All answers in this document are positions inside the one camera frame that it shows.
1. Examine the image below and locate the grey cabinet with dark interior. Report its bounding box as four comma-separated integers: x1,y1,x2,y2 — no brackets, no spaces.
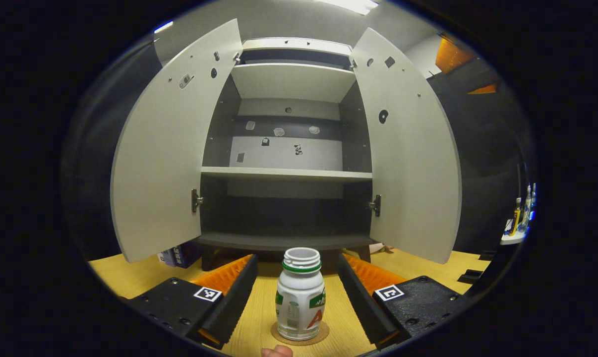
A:
199,37,380,271

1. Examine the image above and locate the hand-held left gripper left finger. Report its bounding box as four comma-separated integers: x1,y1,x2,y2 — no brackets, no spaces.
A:
125,254,258,350

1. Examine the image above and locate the blue cardboard box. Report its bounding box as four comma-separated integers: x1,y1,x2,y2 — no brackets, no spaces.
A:
158,241,203,269

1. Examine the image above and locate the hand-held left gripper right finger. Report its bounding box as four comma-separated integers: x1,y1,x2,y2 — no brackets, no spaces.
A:
338,253,471,350

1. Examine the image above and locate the grey cabinet shelf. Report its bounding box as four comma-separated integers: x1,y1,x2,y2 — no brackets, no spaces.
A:
201,167,373,182
231,63,357,104

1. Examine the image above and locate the round cork coaster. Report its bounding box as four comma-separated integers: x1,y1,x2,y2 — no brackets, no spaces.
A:
271,320,330,346

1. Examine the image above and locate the white bottle with green label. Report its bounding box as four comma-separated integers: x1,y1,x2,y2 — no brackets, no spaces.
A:
275,247,326,341

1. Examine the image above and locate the grey cabinet door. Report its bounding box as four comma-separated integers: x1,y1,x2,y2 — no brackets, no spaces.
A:
110,18,243,263
351,27,462,264

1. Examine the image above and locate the black backdrop cloth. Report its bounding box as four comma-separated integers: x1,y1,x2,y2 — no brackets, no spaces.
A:
425,35,535,254
63,40,163,261

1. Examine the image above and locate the long ceiling light panel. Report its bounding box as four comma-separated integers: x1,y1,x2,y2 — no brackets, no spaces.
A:
314,0,379,15

